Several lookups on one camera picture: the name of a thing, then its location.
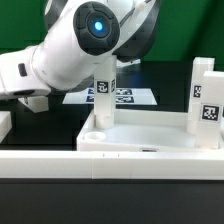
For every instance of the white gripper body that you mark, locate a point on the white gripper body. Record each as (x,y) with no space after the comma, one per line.
(17,77)

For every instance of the white desk tabletop tray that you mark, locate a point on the white desk tabletop tray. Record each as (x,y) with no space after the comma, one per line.
(138,131)

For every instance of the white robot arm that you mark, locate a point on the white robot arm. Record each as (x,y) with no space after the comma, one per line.
(81,34)

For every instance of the white left fence block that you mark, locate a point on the white left fence block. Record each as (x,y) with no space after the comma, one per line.
(5,124)

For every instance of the white front fence bar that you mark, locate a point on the white front fence bar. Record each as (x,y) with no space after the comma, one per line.
(206,165)

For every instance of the fiducial marker sheet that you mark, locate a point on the fiducial marker sheet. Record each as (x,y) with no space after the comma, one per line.
(124,96)

